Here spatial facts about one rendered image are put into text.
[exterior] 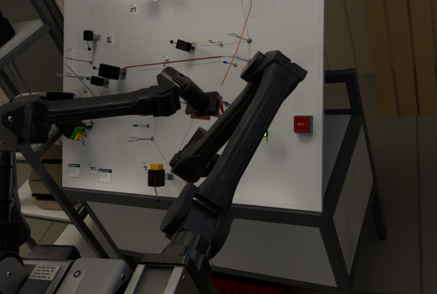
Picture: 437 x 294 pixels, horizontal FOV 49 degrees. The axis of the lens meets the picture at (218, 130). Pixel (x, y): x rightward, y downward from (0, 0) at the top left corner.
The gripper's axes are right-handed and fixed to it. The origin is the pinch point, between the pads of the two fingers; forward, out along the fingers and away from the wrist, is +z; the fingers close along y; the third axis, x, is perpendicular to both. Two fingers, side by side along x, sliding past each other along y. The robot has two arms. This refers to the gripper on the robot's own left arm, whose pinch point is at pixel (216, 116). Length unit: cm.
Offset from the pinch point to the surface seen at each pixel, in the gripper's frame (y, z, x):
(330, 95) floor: 32, 186, -114
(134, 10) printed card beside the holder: 48, -1, -51
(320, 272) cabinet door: -13, 69, 32
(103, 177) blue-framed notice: 69, 27, 9
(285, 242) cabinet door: -4, 54, 25
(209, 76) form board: 14.7, 12.1, -23.7
